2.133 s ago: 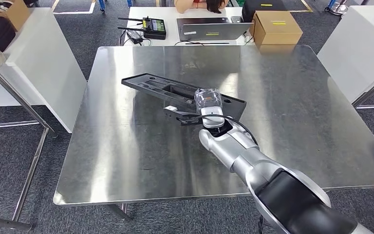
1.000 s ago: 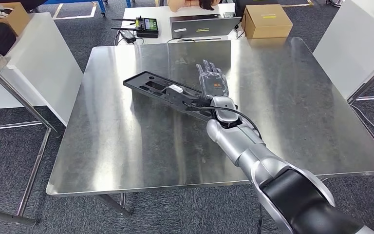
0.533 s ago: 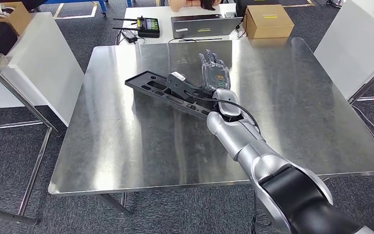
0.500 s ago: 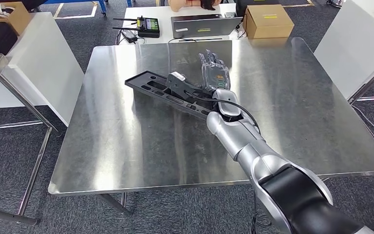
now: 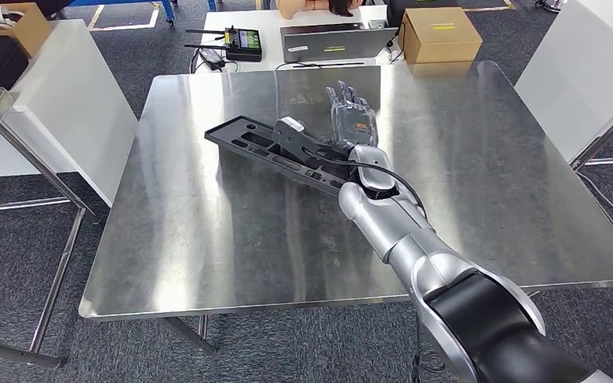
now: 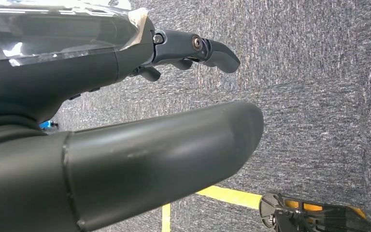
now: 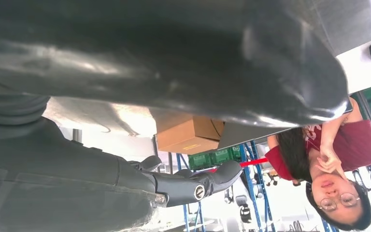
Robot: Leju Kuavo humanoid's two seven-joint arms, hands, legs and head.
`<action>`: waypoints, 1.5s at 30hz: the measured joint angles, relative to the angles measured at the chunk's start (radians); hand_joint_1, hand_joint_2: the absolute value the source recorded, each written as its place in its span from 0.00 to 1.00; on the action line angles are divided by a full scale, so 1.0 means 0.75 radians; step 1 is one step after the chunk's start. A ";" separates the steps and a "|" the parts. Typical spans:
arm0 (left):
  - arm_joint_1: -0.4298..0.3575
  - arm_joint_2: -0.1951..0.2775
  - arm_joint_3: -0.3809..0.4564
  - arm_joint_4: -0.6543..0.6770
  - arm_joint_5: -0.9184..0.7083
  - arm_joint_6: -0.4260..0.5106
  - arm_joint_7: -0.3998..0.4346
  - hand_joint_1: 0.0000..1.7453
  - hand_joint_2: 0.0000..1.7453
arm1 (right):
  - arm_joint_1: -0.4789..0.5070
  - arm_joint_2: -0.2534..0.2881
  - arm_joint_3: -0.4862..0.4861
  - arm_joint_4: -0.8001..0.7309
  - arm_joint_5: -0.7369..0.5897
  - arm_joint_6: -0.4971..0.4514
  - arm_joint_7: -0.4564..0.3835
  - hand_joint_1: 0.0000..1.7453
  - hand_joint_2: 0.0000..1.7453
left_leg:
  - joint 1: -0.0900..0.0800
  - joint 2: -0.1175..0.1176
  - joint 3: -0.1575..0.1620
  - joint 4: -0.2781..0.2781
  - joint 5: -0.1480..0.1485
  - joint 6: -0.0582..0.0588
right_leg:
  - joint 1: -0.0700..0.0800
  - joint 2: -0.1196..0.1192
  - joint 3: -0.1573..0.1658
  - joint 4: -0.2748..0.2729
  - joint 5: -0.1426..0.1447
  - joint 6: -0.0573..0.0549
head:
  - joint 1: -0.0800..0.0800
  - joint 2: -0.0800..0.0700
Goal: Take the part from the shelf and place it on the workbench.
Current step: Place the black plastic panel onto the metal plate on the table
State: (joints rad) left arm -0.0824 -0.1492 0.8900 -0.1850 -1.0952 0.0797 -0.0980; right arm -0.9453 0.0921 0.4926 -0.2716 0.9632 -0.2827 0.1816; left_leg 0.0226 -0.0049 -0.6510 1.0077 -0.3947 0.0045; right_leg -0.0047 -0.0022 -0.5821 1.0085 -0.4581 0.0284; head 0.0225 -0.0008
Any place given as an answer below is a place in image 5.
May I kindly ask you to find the long black plastic part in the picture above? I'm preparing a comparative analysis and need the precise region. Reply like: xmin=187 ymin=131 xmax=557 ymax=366
xmin=204 ymin=114 xmax=363 ymax=200

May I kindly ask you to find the closed cardboard box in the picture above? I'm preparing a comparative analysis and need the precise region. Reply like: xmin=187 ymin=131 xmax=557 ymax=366
xmin=397 ymin=6 xmax=484 ymax=65

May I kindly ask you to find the dark bag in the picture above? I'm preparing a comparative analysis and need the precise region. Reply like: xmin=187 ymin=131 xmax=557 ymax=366
xmin=31 ymin=0 xmax=77 ymax=18

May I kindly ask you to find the thin black rod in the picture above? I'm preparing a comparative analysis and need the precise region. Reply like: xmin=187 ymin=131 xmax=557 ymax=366
xmin=291 ymin=61 xmax=366 ymax=69

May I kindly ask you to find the steel frame table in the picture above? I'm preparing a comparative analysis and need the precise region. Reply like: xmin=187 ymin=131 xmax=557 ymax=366
xmin=571 ymin=87 xmax=613 ymax=173

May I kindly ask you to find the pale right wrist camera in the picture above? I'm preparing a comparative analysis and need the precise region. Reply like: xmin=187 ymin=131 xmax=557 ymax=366
xmin=276 ymin=116 xmax=307 ymax=133

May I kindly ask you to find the black remote controller with screen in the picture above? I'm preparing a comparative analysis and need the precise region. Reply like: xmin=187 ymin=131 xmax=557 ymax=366
xmin=184 ymin=25 xmax=264 ymax=63

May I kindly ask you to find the black power adapter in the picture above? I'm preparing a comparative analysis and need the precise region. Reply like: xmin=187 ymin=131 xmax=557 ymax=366
xmin=198 ymin=48 xmax=227 ymax=71

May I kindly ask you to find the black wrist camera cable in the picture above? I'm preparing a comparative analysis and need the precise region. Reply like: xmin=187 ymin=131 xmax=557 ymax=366
xmin=303 ymin=148 xmax=428 ymax=219

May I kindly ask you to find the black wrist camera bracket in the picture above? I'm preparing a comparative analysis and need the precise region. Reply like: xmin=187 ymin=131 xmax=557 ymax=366
xmin=271 ymin=120 xmax=358 ymax=166

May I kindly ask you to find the white desk side panel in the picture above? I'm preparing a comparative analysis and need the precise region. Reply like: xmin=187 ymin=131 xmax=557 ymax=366
xmin=514 ymin=0 xmax=613 ymax=164

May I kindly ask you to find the white desk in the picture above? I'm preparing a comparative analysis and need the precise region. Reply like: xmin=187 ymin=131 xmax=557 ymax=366
xmin=188 ymin=5 xmax=410 ymax=73
xmin=0 ymin=20 xmax=140 ymax=208

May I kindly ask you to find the open cardboard box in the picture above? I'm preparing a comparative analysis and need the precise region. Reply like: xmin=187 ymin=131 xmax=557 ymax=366
xmin=0 ymin=2 xmax=53 ymax=59

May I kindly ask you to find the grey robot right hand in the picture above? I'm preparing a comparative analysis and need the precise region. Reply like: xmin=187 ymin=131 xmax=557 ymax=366
xmin=325 ymin=80 xmax=382 ymax=156

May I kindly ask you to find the person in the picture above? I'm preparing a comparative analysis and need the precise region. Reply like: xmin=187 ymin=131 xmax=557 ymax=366
xmin=276 ymin=0 xmax=366 ymax=21

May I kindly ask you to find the silver laptop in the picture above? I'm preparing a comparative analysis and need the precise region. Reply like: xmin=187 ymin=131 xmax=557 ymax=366
xmin=279 ymin=22 xmax=399 ymax=65

